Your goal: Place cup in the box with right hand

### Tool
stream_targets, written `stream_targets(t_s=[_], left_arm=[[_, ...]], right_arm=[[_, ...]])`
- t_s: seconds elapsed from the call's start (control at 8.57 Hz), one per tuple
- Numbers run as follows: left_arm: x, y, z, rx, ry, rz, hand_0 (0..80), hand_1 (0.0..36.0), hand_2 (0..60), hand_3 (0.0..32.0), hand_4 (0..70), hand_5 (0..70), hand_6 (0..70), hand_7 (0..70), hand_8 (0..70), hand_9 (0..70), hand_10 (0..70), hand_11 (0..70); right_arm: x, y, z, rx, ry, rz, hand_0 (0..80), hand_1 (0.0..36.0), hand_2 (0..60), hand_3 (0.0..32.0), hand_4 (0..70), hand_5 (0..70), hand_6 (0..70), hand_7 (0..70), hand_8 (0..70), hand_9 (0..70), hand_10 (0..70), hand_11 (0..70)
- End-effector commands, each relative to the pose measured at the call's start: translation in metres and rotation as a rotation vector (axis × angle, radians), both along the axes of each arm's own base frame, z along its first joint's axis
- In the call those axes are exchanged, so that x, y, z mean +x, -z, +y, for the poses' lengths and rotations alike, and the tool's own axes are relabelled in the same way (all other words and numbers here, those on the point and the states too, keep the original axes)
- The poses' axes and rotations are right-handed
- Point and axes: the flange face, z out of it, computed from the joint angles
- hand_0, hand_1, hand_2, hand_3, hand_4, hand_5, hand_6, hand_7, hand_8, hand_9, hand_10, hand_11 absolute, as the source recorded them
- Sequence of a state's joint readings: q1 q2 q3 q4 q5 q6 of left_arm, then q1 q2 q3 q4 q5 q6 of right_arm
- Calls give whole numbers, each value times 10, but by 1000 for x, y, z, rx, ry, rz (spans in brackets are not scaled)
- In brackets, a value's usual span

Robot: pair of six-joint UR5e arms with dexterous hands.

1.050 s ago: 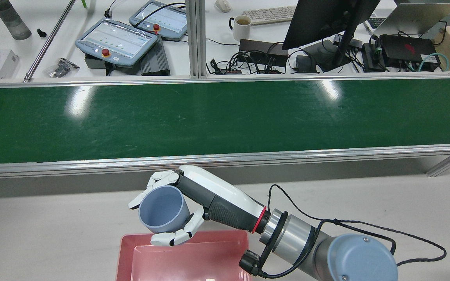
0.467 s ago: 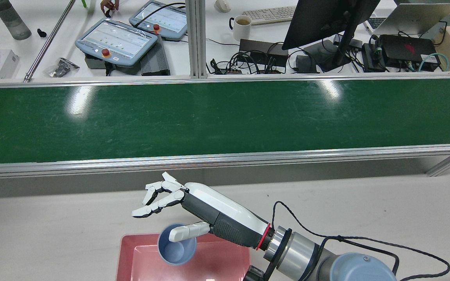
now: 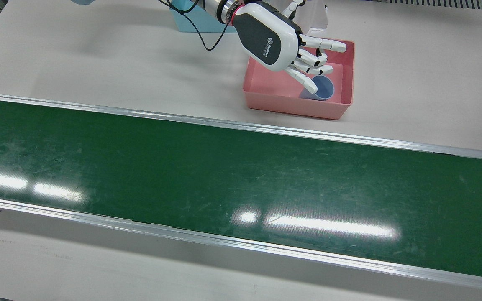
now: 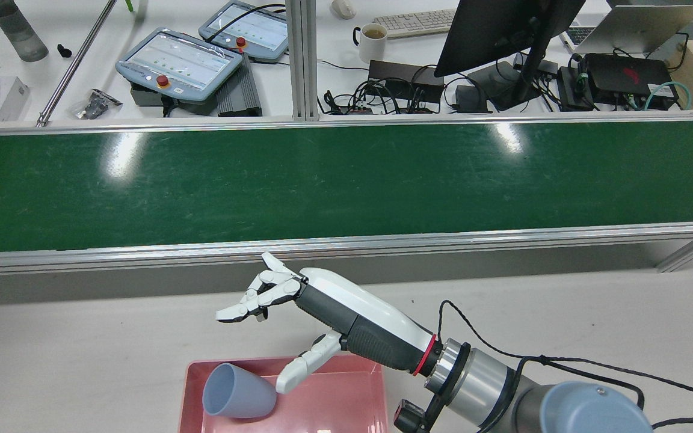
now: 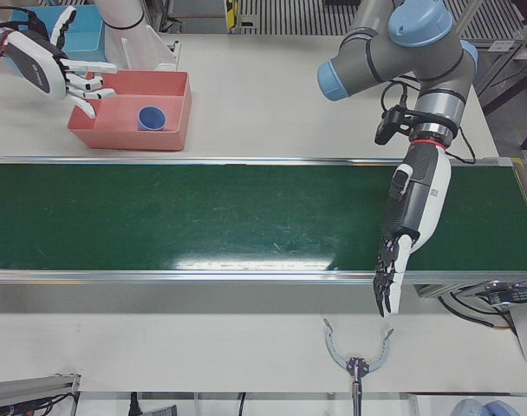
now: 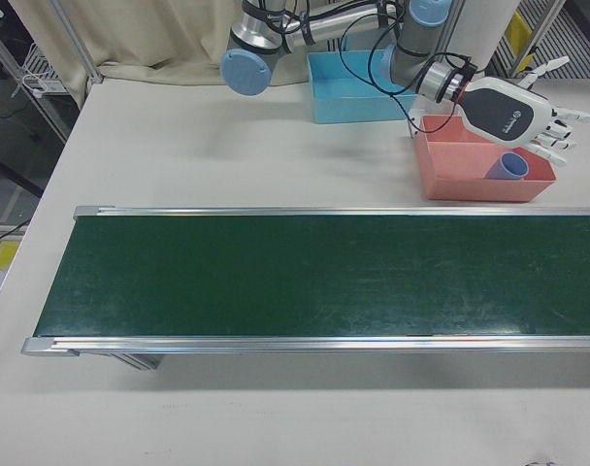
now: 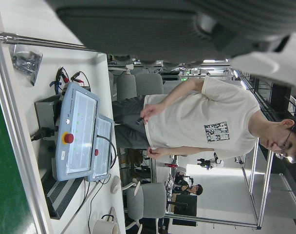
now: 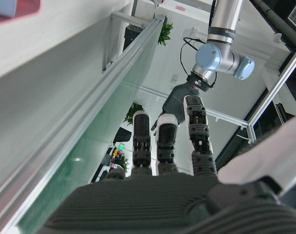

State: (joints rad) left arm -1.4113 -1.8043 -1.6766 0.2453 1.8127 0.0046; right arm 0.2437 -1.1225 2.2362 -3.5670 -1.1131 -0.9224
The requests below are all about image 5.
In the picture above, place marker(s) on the steel grabber tool with claw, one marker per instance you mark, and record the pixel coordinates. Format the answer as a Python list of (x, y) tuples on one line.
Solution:
[(356, 368)]

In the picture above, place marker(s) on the white and grey robot hand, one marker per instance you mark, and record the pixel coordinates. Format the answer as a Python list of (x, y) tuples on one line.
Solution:
[(432, 195), (34, 65)]

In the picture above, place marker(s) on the yellow black safety marker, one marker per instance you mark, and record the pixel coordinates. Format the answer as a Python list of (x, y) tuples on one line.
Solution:
[(231, 15)]

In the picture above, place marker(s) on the blue plastic box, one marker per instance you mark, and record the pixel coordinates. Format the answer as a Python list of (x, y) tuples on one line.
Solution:
[(86, 39)]

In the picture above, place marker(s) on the aluminium profile bar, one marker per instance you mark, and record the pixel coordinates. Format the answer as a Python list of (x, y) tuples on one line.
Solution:
[(29, 385)]

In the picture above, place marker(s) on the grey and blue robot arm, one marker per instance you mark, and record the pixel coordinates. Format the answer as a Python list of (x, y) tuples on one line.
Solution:
[(411, 56)]

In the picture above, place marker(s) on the pink plastic box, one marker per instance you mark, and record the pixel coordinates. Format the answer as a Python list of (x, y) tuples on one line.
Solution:
[(129, 138)]

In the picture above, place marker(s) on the blue plastic cup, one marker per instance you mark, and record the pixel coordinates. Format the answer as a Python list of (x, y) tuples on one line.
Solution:
[(151, 118)]

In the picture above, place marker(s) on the white column with base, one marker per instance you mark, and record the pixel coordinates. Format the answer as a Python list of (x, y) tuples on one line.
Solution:
[(129, 26)]

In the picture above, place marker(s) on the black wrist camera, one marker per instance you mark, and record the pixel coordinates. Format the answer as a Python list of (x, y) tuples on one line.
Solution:
[(387, 125)]

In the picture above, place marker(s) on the green belt conveyor, aluminium rails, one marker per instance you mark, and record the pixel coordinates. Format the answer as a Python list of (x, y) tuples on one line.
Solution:
[(203, 216)]

